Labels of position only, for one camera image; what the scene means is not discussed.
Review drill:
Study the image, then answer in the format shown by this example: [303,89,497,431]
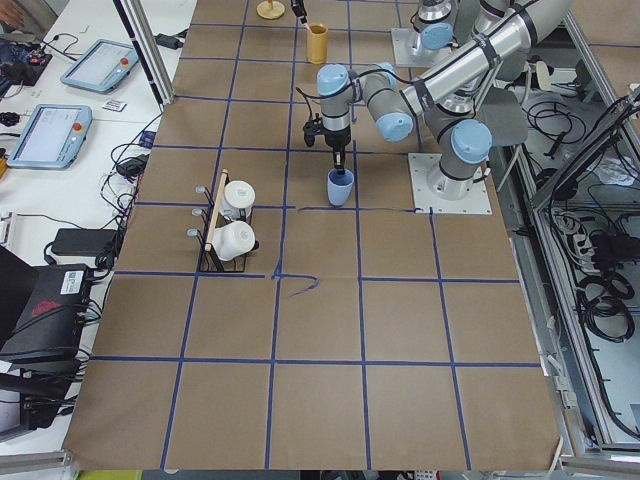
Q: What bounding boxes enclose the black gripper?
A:
[321,127,351,176]
[290,0,306,19]

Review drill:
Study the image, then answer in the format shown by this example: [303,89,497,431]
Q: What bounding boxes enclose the teach pendant near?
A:
[7,104,93,170]

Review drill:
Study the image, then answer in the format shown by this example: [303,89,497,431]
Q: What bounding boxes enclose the light blue plastic cup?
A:
[327,169,354,207]

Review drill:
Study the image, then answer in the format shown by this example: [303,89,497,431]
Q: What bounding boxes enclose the white mug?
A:
[212,221,258,261]
[220,180,256,220]

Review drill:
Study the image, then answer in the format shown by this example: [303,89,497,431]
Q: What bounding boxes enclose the teach pendant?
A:
[7,104,93,170]
[60,39,139,93]

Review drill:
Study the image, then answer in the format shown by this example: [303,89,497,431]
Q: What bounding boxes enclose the black laptop computer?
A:
[0,244,101,436]

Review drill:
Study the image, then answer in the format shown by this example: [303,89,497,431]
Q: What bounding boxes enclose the bamboo cylinder holder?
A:
[306,23,329,65]

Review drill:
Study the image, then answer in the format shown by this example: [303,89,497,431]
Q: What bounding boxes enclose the black wire mug rack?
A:
[187,169,259,274]

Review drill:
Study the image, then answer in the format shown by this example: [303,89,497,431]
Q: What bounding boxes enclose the grey office chair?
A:
[478,87,528,147]

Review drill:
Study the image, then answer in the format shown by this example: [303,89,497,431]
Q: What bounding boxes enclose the white mug far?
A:
[220,180,256,220]

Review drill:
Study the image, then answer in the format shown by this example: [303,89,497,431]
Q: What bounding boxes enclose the wooden mug tree stand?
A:
[256,0,285,20]

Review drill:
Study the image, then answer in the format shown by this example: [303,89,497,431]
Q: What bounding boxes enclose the black power adapter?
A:
[155,33,184,50]

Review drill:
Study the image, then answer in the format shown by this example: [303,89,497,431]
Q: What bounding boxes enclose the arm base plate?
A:
[391,28,451,67]
[408,153,492,215]

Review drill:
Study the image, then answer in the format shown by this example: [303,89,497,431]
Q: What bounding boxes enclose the aluminium frame post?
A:
[113,0,175,106]

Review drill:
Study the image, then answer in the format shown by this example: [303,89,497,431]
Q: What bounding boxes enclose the white mug near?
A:
[212,221,258,261]

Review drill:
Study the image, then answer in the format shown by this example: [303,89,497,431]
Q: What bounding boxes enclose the teach pendant far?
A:
[60,39,139,93]

